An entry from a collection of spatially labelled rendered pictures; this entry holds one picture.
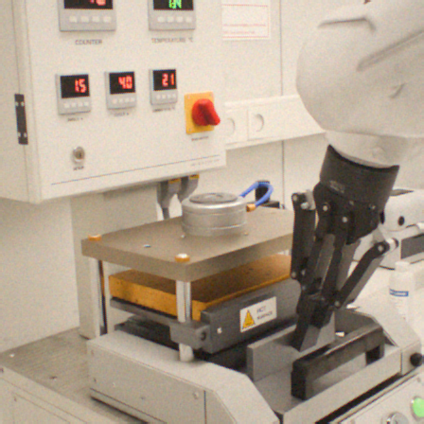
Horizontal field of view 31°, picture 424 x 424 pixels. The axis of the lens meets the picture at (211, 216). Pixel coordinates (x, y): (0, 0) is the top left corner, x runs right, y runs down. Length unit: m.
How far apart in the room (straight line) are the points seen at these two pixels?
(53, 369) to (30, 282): 0.42
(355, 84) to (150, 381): 0.40
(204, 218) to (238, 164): 0.88
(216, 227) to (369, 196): 0.21
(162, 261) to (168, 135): 0.28
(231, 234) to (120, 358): 0.19
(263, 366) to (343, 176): 0.23
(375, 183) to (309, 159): 1.24
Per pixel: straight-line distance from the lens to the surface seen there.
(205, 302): 0.82
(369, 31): 0.57
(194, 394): 0.78
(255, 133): 1.72
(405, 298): 1.56
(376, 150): 0.72
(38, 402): 1.02
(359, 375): 0.87
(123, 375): 0.86
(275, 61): 1.86
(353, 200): 0.76
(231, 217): 0.89
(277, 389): 0.82
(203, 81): 1.08
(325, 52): 0.60
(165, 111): 1.03
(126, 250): 0.85
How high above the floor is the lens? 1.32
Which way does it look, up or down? 12 degrees down
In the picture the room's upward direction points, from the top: 2 degrees counter-clockwise
